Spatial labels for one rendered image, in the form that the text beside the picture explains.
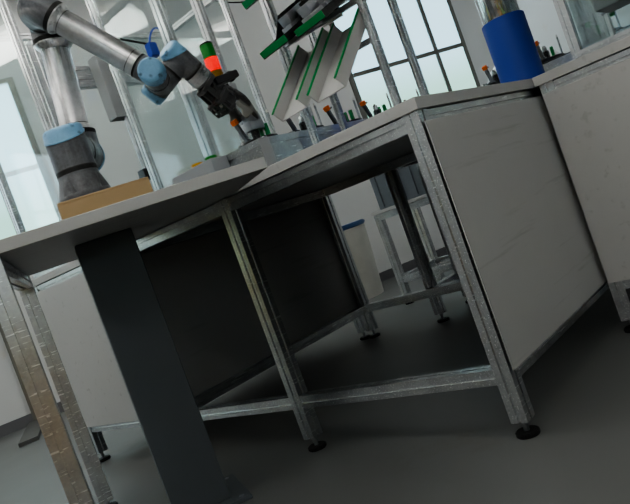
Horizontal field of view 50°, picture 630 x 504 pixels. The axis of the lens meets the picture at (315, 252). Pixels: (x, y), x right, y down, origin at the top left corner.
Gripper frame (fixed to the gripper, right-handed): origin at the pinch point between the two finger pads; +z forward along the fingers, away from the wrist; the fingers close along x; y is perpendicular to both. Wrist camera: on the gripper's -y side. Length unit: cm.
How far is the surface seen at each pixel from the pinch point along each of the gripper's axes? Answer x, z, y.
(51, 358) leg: -65, -1, 81
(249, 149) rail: 11.9, -2.5, 22.7
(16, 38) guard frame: -82, -63, -28
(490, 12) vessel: 60, 42, -60
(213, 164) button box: 1.9, -6.7, 27.9
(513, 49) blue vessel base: 63, 53, -49
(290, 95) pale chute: 21.6, -1.3, 3.1
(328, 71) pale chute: 36.9, -1.0, 1.1
